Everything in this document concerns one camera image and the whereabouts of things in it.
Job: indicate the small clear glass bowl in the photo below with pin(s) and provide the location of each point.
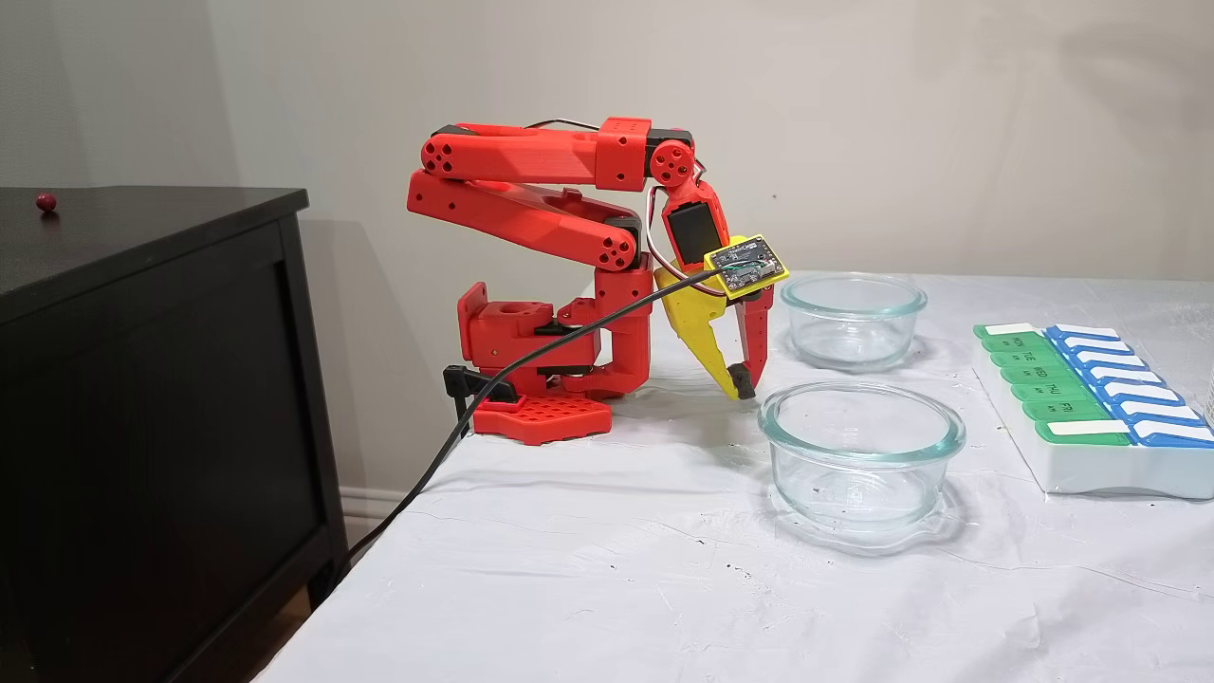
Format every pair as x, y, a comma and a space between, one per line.
854, 353

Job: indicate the large clear glass bowl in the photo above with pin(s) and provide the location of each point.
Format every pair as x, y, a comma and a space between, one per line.
787, 503

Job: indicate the black table clamp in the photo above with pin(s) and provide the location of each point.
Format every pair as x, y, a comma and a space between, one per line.
474, 381

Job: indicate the red ball pill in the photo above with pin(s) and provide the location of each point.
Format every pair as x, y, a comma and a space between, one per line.
45, 201

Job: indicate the black wooden cabinet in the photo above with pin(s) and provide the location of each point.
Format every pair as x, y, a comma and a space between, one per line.
142, 427

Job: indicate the weekly pill organizer box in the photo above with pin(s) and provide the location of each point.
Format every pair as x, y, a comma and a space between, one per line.
1091, 470

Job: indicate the camera circuit board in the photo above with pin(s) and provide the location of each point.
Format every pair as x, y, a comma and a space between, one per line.
746, 266

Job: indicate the white tablecloth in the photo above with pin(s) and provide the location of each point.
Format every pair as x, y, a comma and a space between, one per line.
616, 588

